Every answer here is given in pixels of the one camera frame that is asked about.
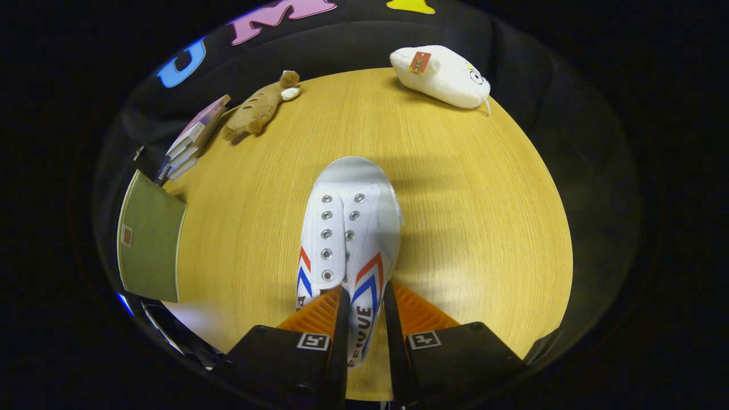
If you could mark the blue cover book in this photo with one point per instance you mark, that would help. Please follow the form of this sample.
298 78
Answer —
162 172

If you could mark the white plush toy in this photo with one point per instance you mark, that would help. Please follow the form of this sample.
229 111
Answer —
444 77

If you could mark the grey white book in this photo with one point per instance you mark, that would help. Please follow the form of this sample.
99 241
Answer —
185 151

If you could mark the brown plush toy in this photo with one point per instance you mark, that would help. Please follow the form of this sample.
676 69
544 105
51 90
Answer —
256 108

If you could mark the silver binder clip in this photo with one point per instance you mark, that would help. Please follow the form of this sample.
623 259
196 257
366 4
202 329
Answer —
138 152

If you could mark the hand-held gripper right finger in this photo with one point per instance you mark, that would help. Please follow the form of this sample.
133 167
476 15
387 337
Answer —
396 347

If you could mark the green fabric storage box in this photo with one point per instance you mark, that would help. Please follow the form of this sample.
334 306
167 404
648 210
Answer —
151 239

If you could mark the pale purple book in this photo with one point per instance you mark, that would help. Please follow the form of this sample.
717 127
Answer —
182 168

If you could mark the black backdrop cloth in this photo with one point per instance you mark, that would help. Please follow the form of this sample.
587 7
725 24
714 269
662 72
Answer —
353 40

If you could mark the pink cover book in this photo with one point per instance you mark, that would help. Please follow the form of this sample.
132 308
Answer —
199 122

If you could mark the white striped canvas shoe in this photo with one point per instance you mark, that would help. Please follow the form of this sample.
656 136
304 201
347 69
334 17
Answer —
342 228

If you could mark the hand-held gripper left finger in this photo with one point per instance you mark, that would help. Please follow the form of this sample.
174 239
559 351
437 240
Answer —
340 341

